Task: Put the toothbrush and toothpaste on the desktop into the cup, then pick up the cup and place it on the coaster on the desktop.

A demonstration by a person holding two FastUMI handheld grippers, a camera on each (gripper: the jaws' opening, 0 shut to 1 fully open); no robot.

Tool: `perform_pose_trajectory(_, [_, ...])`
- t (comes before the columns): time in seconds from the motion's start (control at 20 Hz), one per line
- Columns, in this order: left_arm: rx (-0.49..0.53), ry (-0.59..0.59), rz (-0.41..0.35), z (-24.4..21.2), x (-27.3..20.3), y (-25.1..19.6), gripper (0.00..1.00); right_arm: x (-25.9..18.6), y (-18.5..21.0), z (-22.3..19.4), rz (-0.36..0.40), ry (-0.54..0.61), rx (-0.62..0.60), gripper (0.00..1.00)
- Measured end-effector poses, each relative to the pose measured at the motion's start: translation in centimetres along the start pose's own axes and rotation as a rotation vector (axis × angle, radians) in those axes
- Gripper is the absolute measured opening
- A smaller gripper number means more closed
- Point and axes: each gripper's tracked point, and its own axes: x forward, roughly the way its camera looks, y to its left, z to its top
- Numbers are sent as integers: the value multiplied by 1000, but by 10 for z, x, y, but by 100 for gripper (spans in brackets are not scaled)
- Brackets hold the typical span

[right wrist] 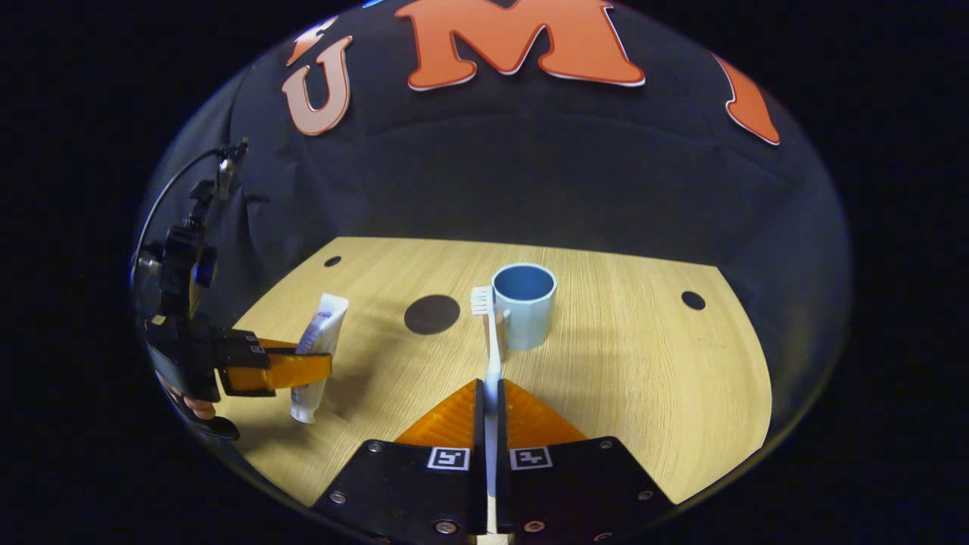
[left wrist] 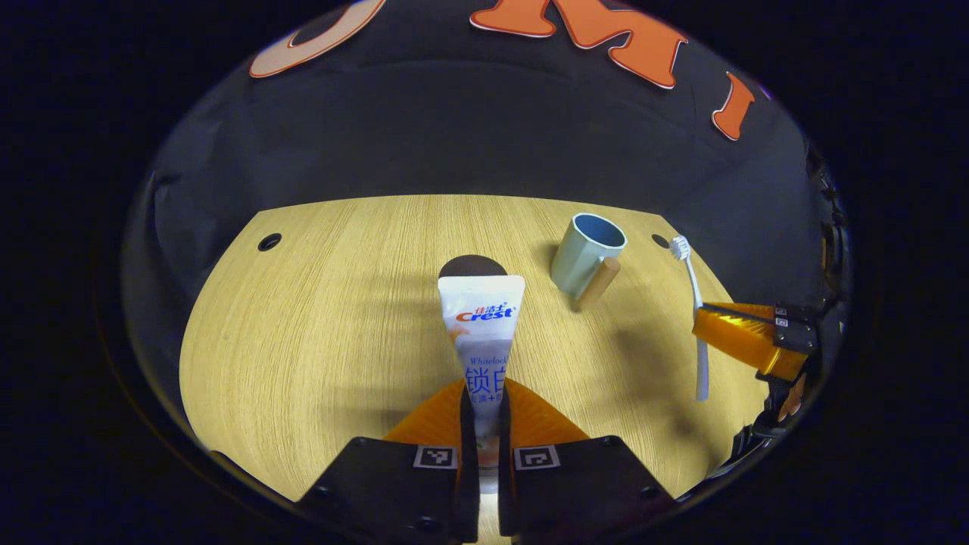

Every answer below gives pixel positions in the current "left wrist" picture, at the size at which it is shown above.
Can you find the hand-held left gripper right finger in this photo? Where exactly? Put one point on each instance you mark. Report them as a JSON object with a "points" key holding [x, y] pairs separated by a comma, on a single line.
{"points": [[506, 484]]}

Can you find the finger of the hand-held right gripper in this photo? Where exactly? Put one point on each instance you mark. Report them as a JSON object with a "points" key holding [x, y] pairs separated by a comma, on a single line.
{"points": [[738, 341], [795, 309]]}

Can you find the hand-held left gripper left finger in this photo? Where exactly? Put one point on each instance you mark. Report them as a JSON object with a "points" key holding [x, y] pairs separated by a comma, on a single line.
{"points": [[469, 484]]}

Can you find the white toothbrush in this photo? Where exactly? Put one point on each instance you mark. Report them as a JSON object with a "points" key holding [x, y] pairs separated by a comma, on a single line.
{"points": [[689, 269]]}

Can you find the white toothpaste tube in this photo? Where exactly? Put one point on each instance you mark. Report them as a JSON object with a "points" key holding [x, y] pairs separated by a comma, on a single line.
{"points": [[481, 333]]}

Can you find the dark round coaster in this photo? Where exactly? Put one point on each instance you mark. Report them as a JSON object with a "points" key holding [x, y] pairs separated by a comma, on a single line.
{"points": [[473, 266]]}

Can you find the black backdrop cloth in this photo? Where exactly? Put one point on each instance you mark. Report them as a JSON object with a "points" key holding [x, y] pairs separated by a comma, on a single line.
{"points": [[454, 136]]}

